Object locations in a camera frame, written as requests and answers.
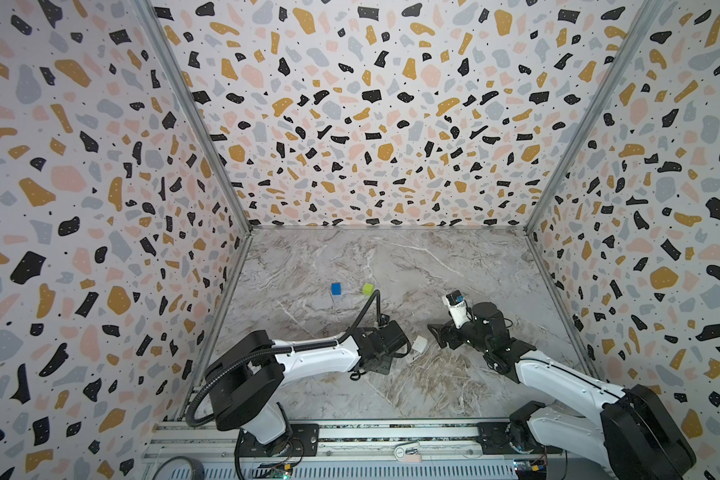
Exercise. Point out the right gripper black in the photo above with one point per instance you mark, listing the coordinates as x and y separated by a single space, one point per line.
451 333

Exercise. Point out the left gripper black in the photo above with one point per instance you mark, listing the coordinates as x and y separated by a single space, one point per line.
386 365

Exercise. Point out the white battery cover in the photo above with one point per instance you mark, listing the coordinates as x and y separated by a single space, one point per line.
420 344

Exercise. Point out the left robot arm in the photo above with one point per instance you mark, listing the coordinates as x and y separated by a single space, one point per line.
254 369

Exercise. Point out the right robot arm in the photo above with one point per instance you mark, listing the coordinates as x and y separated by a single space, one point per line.
627 431

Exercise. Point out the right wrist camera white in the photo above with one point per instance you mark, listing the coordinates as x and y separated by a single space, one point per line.
457 307

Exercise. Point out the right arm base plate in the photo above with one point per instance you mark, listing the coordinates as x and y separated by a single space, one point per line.
509 438

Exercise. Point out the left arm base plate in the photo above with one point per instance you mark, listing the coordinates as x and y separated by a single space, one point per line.
301 440

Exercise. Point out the aluminium mounting rail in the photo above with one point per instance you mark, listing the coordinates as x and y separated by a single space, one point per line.
355 449

